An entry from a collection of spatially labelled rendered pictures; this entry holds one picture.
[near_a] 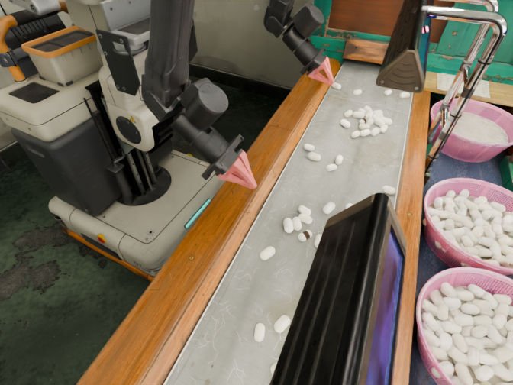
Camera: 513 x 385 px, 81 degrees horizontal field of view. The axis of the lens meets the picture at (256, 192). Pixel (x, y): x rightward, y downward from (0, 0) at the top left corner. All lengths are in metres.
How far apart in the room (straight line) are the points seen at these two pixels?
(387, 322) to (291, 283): 0.39
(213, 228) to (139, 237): 0.70
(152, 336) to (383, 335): 0.42
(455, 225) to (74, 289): 1.51
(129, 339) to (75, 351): 0.94
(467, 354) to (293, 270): 0.33
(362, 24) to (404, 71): 0.83
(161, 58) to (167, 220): 0.90
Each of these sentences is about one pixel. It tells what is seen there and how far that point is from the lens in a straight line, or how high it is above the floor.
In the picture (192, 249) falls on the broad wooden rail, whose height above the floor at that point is 0.76.
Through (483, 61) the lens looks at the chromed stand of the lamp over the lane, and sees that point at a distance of 0.85.
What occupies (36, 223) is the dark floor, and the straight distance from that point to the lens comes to 2.04.
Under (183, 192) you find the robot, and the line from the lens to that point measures 1.45.
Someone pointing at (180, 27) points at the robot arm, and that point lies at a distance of 0.54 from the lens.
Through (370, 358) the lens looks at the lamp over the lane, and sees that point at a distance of 0.23.
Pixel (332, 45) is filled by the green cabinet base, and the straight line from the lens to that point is 1.45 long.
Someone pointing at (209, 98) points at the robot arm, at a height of 1.05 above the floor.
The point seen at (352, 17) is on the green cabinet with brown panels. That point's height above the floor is 0.92.
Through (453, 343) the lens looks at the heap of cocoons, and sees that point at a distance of 0.69.
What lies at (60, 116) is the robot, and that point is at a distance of 1.21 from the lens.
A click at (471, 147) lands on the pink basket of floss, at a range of 1.12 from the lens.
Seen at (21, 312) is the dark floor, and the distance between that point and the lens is 1.74.
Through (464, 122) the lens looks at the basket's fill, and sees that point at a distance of 1.25.
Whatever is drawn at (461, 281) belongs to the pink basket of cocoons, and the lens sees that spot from 0.76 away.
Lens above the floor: 1.30
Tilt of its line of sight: 46 degrees down
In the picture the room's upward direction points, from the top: straight up
